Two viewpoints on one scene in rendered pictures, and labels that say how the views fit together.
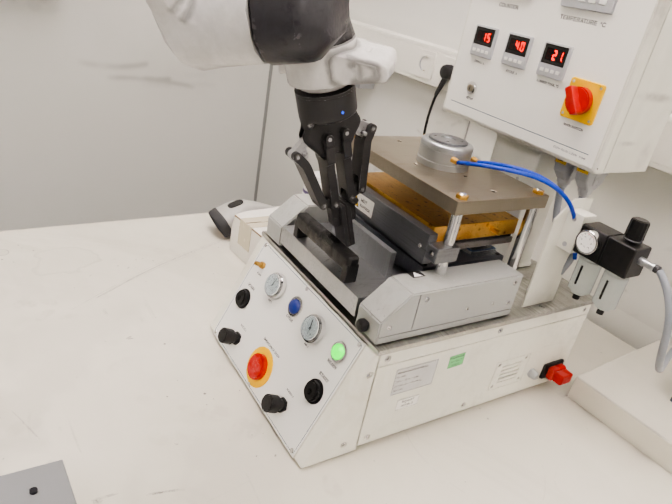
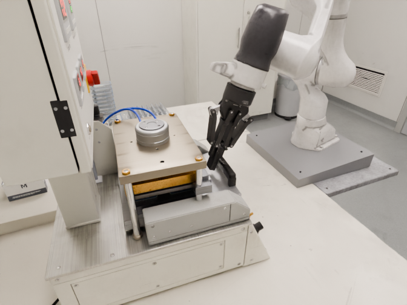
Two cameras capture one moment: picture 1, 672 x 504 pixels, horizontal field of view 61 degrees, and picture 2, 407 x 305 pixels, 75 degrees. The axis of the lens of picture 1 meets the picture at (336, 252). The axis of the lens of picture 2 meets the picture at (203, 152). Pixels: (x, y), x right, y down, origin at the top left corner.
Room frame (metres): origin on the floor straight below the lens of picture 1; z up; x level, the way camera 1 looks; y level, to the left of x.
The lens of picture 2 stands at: (1.35, 0.15, 1.42)
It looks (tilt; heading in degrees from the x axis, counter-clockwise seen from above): 31 degrees down; 197
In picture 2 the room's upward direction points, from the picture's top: straight up
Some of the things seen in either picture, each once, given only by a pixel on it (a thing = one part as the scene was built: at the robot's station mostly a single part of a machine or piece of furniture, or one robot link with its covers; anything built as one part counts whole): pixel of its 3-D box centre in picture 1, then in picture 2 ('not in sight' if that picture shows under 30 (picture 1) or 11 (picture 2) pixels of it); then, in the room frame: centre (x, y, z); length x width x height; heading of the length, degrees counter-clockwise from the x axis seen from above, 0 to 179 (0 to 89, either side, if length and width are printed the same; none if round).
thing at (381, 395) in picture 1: (403, 320); (163, 215); (0.82, -0.14, 0.84); 0.53 x 0.37 x 0.17; 126
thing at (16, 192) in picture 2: not in sight; (27, 171); (0.76, -0.72, 0.83); 0.23 x 0.12 x 0.07; 43
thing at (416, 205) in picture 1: (437, 192); (154, 152); (0.84, -0.14, 1.07); 0.22 x 0.17 x 0.10; 36
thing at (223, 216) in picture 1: (251, 214); not in sight; (1.24, 0.21, 0.79); 0.20 x 0.08 x 0.08; 130
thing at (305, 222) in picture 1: (324, 245); (221, 165); (0.73, 0.02, 0.99); 0.15 x 0.02 x 0.04; 36
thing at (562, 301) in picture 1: (429, 266); (147, 198); (0.86, -0.16, 0.93); 0.46 x 0.35 x 0.01; 126
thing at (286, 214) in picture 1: (339, 215); (198, 214); (0.91, 0.01, 0.97); 0.25 x 0.05 x 0.07; 126
